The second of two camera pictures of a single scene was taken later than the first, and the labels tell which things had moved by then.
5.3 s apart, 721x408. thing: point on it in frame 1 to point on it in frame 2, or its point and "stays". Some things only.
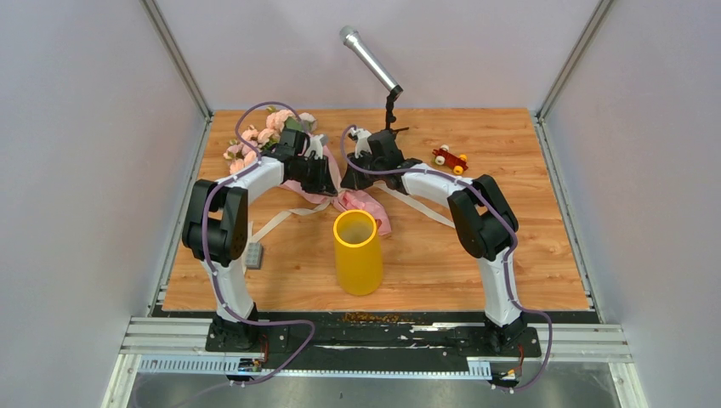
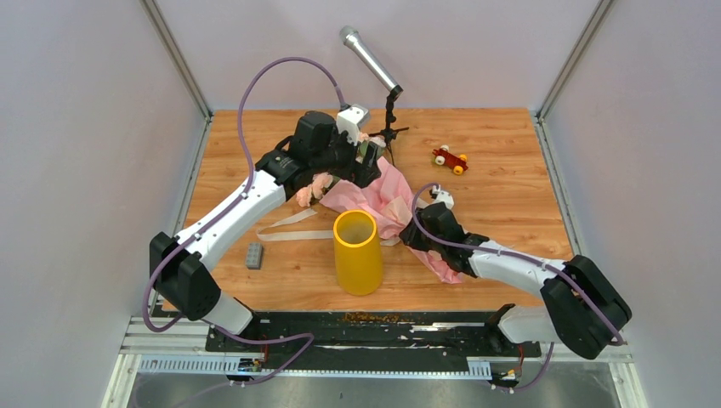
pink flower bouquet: [242, 152] to [386, 197]
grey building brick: [254, 256] stays
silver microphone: [352, 36] stays
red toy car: [444, 156] stays
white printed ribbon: [396, 193] to [264, 235]
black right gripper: [354, 181] to [411, 237]
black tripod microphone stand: [390, 119] stays
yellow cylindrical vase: [359, 252] stays
